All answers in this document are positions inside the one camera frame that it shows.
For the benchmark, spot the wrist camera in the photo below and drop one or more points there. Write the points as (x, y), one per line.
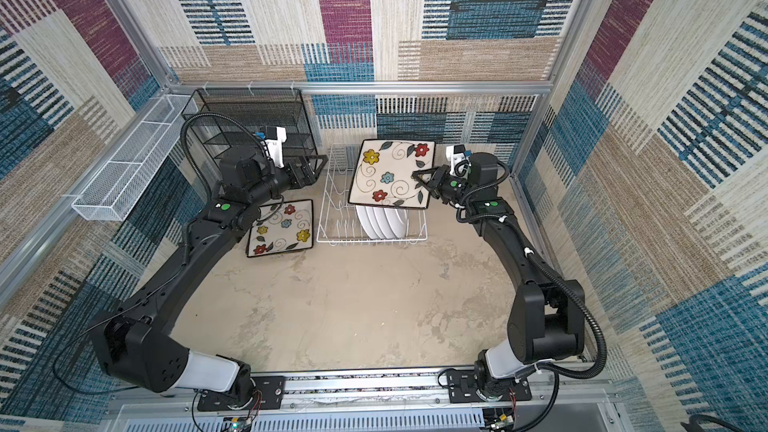
(457, 157)
(273, 138)

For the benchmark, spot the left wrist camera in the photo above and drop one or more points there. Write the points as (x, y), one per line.
(273, 138)

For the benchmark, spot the white mesh wall basket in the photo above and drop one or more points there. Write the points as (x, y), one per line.
(116, 188)

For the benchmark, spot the white wire dish rack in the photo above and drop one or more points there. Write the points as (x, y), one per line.
(338, 223)

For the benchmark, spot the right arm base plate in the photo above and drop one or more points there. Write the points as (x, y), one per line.
(465, 386)

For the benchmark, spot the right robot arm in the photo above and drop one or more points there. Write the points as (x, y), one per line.
(545, 324)

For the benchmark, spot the white round plate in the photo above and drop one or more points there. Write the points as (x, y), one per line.
(365, 223)
(374, 223)
(384, 224)
(398, 221)

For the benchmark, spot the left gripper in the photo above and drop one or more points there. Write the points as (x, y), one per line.
(303, 169)

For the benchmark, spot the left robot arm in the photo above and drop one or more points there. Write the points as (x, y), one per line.
(134, 343)

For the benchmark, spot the black mesh shelf rack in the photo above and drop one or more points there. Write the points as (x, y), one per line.
(227, 118)

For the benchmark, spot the aluminium mounting rail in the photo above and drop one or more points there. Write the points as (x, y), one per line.
(389, 399)

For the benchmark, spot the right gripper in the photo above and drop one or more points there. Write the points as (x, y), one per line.
(437, 176)

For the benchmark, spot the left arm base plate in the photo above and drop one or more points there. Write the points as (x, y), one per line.
(259, 393)

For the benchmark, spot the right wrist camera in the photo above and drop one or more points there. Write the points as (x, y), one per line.
(457, 157)

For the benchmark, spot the floral square plate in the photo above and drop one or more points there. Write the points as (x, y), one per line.
(284, 228)

